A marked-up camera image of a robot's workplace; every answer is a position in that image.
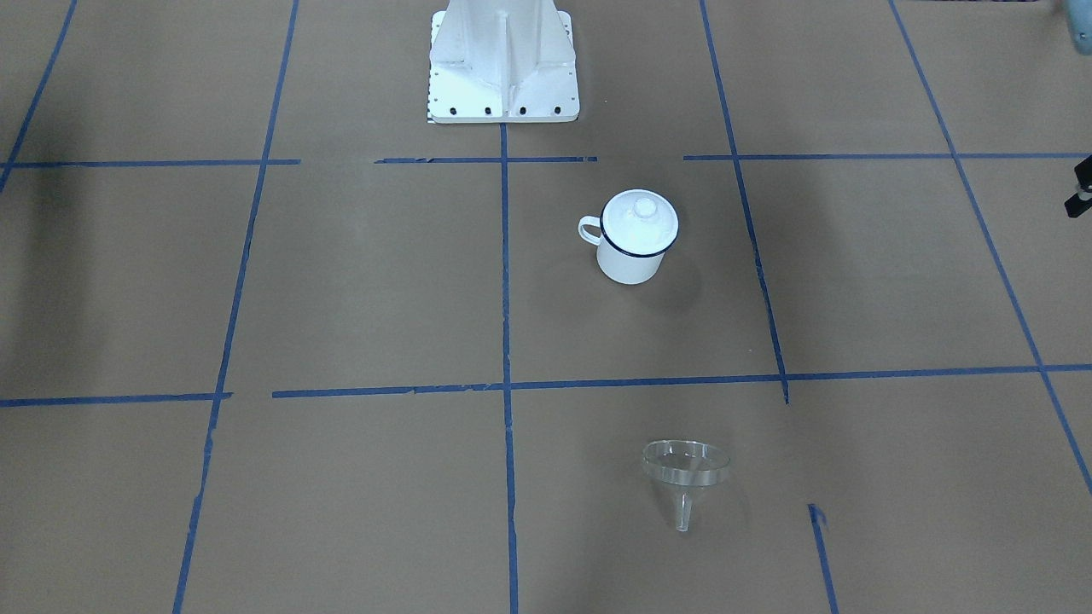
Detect white round lid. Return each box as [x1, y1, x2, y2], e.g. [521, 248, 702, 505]
[601, 189, 680, 258]

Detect clear glass funnel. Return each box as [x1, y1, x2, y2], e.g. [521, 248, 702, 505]
[641, 439, 732, 533]

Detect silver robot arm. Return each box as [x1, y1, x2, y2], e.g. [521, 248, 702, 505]
[1061, 1, 1091, 219]

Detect white enamel mug blue rim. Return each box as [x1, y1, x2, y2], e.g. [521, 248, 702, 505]
[578, 189, 680, 285]

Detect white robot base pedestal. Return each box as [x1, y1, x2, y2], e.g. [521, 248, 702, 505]
[427, 1, 581, 125]

